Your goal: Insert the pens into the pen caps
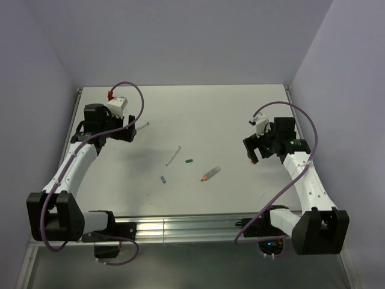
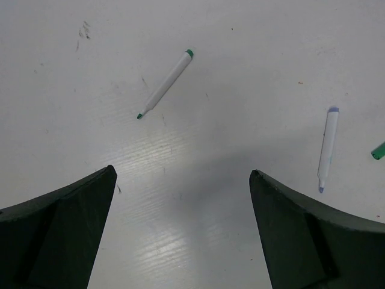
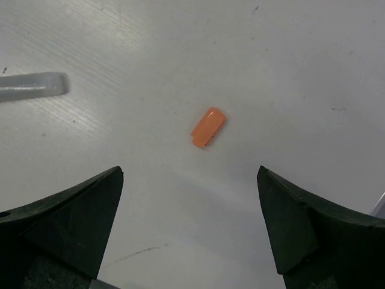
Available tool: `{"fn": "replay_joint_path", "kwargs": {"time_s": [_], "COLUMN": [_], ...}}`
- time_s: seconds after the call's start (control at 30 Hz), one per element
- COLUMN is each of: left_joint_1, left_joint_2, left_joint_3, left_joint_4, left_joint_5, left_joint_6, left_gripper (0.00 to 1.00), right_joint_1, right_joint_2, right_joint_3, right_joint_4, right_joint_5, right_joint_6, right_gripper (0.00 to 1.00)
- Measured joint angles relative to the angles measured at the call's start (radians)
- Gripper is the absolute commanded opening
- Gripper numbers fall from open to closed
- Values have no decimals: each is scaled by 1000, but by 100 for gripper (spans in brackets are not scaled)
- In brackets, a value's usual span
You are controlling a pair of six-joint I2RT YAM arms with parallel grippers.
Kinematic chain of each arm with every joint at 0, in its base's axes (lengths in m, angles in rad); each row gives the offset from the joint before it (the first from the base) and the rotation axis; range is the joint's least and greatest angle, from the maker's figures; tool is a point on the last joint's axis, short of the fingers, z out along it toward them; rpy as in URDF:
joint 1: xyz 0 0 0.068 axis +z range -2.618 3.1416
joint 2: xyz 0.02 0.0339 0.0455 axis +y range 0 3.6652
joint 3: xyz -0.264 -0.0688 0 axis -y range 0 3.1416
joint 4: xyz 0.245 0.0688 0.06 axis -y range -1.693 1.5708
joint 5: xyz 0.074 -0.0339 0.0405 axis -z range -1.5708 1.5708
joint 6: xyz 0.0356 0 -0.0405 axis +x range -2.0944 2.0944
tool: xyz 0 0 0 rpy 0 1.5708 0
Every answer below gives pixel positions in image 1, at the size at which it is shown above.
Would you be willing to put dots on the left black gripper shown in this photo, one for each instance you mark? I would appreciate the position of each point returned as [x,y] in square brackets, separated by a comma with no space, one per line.
[126,135]

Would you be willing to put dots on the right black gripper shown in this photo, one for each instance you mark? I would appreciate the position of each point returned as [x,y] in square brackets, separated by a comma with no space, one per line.
[252,142]

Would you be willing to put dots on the orange highlighter marker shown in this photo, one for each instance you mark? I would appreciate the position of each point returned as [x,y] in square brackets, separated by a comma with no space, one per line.
[209,174]

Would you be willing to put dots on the white blue acrylic marker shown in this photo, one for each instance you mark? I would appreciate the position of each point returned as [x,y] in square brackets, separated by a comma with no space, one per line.
[173,156]

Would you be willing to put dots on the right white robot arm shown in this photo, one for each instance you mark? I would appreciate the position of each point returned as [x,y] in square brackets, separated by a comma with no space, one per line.
[321,228]

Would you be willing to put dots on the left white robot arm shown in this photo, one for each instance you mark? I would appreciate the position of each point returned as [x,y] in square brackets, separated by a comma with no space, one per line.
[54,214]

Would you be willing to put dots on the white green acrylic marker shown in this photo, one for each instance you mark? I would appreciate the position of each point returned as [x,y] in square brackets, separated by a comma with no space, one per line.
[142,126]

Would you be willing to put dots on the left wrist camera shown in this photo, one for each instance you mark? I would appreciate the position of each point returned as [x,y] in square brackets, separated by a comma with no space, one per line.
[117,106]

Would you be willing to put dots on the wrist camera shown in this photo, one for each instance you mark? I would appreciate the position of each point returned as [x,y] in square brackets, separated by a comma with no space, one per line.
[260,121]
[117,106]

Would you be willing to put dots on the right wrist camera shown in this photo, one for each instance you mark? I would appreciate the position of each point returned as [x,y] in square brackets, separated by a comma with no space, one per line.
[260,121]

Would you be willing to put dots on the aluminium mounting rail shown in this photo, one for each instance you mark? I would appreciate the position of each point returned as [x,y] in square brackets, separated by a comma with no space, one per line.
[182,229]

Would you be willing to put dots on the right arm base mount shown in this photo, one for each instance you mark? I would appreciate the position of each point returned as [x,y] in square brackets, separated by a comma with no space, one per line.
[261,228]

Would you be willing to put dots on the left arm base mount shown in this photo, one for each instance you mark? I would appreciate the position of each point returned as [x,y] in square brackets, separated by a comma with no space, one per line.
[119,232]

